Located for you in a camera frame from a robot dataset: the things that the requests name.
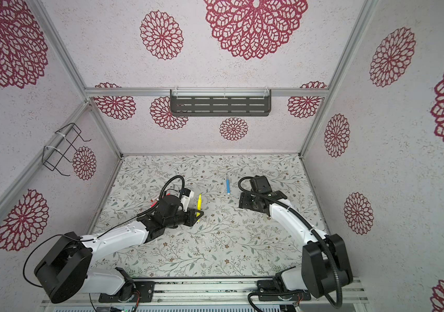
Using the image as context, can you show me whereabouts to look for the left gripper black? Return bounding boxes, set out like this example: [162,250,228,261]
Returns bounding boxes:
[165,207,204,229]

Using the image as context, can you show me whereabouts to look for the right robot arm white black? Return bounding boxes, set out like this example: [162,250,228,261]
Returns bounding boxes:
[237,175,353,311]

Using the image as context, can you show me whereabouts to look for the black wire wall rack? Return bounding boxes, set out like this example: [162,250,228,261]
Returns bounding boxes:
[41,122,91,177]

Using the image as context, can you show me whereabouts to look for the dark grey slotted wall shelf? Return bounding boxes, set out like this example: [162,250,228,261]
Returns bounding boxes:
[170,88,272,117]

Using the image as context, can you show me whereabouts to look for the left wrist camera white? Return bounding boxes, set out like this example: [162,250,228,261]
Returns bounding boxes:
[180,188,194,212]

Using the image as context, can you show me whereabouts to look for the yellow highlighter pen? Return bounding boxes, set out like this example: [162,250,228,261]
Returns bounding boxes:
[196,194,202,217]

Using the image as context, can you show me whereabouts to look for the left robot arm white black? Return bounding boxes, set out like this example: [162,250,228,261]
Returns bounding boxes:
[33,175,204,304]

